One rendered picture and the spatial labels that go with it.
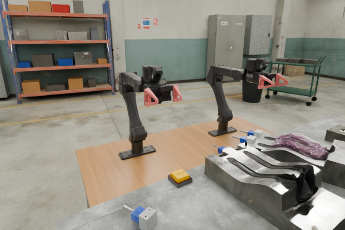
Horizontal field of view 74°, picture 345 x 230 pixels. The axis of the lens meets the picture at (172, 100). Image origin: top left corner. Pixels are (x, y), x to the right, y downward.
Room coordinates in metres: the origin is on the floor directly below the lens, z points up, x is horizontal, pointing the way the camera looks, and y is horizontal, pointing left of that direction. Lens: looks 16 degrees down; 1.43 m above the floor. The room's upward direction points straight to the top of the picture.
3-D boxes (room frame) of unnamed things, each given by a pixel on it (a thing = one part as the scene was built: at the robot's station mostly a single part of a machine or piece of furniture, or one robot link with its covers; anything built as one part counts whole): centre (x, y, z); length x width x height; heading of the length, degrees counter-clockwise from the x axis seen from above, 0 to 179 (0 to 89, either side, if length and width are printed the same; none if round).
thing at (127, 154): (1.14, 0.19, 0.84); 0.20 x 0.07 x 0.08; 118
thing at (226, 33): (7.03, -1.60, 0.98); 1.00 x 0.47 x 1.95; 113
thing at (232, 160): (0.82, -0.39, 0.92); 0.35 x 0.16 x 0.09; 33
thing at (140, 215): (0.66, 0.12, 0.83); 0.13 x 0.05 x 0.05; 56
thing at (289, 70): (8.24, -4.37, 0.20); 0.63 x 0.44 x 0.40; 113
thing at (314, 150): (1.06, -0.64, 0.90); 0.26 x 0.18 x 0.08; 50
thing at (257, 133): (1.28, -0.47, 0.86); 0.13 x 0.05 x 0.05; 50
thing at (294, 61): (4.99, -2.68, 0.50); 0.98 x 0.55 x 1.01; 48
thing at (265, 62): (1.18, -0.47, 1.26); 0.07 x 0.06 x 0.11; 118
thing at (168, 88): (0.85, 0.00, 1.20); 0.09 x 0.07 x 0.07; 28
